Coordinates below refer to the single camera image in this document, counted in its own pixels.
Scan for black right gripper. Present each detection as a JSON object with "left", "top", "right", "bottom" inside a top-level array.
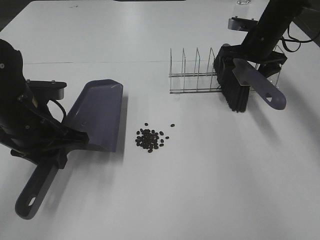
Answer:
[{"left": 224, "top": 32, "right": 288, "bottom": 78}]

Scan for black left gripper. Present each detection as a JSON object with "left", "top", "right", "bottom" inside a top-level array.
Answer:
[{"left": 0, "top": 109, "right": 90, "bottom": 170}]

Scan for purple brush black bristles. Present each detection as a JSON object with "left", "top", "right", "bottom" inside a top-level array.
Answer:
[{"left": 213, "top": 43, "right": 287, "bottom": 113}]

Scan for purple plastic dustpan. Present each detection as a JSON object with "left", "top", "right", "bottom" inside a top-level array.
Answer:
[{"left": 15, "top": 79, "right": 124, "bottom": 220}]

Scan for pile of coffee beans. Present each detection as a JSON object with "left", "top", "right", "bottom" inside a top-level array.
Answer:
[{"left": 134, "top": 122, "right": 170, "bottom": 154}]

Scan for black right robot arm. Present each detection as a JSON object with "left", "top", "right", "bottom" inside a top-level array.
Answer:
[{"left": 218, "top": 0, "right": 309, "bottom": 78}]

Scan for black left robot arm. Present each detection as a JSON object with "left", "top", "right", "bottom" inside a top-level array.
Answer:
[{"left": 0, "top": 40, "right": 89, "bottom": 165}]

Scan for clear glass at table edge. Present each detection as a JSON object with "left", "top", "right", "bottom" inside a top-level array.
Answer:
[{"left": 236, "top": 0, "right": 252, "bottom": 5}]

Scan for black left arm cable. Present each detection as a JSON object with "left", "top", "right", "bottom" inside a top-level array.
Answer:
[{"left": 47, "top": 98, "right": 68, "bottom": 126}]

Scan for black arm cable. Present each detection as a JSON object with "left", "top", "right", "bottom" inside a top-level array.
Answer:
[
  {"left": 279, "top": 22, "right": 320, "bottom": 55},
  {"left": 47, "top": 98, "right": 68, "bottom": 126}
]

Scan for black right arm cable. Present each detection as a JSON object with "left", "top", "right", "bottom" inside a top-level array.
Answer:
[{"left": 279, "top": 22, "right": 320, "bottom": 55}]

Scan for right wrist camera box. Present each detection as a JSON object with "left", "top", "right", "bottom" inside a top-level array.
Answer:
[{"left": 227, "top": 16, "right": 259, "bottom": 32}]

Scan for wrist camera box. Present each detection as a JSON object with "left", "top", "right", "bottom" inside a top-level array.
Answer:
[
  {"left": 26, "top": 80, "right": 67, "bottom": 100},
  {"left": 227, "top": 16, "right": 259, "bottom": 32}
]

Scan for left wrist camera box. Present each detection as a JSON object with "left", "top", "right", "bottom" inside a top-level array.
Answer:
[{"left": 26, "top": 80, "right": 67, "bottom": 100}]

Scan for chrome wire rack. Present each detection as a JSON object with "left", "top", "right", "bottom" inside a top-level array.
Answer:
[{"left": 168, "top": 45, "right": 284, "bottom": 94}]

